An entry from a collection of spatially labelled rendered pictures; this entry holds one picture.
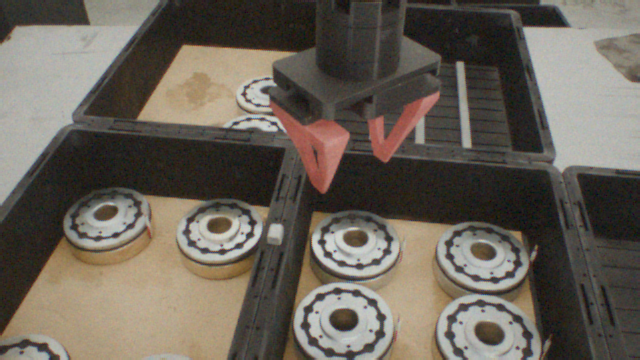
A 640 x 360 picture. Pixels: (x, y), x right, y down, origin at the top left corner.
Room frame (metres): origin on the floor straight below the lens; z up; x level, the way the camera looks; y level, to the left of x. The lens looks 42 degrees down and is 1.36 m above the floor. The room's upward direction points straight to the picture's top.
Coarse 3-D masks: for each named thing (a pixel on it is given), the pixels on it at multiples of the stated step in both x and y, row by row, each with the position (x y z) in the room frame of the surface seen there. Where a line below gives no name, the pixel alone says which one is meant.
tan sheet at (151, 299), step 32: (160, 224) 0.51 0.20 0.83; (64, 256) 0.46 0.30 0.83; (160, 256) 0.46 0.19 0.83; (32, 288) 0.41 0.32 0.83; (64, 288) 0.41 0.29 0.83; (96, 288) 0.41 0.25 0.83; (128, 288) 0.41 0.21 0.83; (160, 288) 0.41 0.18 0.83; (192, 288) 0.41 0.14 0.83; (224, 288) 0.41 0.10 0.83; (32, 320) 0.37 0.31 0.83; (64, 320) 0.37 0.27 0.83; (96, 320) 0.37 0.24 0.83; (128, 320) 0.37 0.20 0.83; (160, 320) 0.37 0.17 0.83; (192, 320) 0.37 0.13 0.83; (224, 320) 0.37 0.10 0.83; (96, 352) 0.33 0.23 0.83; (128, 352) 0.33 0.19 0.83; (160, 352) 0.33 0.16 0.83; (192, 352) 0.33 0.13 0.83; (224, 352) 0.33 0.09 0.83
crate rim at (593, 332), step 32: (416, 160) 0.52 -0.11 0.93; (448, 160) 0.52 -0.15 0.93; (480, 160) 0.52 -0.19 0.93; (512, 160) 0.52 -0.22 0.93; (288, 192) 0.47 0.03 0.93; (288, 224) 0.42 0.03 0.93; (576, 256) 0.37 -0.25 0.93; (576, 288) 0.34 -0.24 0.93; (256, 320) 0.30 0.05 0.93; (256, 352) 0.27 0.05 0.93
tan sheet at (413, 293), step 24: (312, 216) 0.53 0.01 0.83; (408, 240) 0.49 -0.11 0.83; (432, 240) 0.49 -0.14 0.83; (408, 264) 0.45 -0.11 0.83; (312, 288) 0.41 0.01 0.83; (384, 288) 0.41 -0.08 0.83; (408, 288) 0.41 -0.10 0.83; (432, 288) 0.41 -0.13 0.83; (528, 288) 0.41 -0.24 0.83; (408, 312) 0.38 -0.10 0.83; (432, 312) 0.38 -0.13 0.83; (528, 312) 0.38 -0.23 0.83; (288, 336) 0.35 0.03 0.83; (408, 336) 0.35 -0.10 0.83; (432, 336) 0.35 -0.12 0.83
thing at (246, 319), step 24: (48, 144) 0.55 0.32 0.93; (216, 144) 0.56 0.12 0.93; (240, 144) 0.55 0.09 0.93; (264, 144) 0.55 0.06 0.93; (288, 144) 0.55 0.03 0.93; (288, 168) 0.50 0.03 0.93; (24, 192) 0.47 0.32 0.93; (0, 216) 0.43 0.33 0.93; (264, 240) 0.40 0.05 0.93; (264, 264) 0.36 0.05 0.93; (240, 312) 0.31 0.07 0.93; (240, 336) 0.28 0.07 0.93
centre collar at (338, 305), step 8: (328, 304) 0.36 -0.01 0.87; (336, 304) 0.36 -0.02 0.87; (344, 304) 0.36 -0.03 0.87; (352, 304) 0.36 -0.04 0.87; (328, 312) 0.35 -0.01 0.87; (352, 312) 0.36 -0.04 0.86; (360, 312) 0.35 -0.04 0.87; (320, 320) 0.35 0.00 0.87; (328, 320) 0.35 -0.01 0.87; (360, 320) 0.34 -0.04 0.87; (328, 328) 0.34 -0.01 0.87; (360, 328) 0.34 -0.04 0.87; (328, 336) 0.33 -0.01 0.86; (336, 336) 0.33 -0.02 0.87; (344, 336) 0.33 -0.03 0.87; (352, 336) 0.33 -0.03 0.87; (360, 336) 0.33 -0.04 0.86
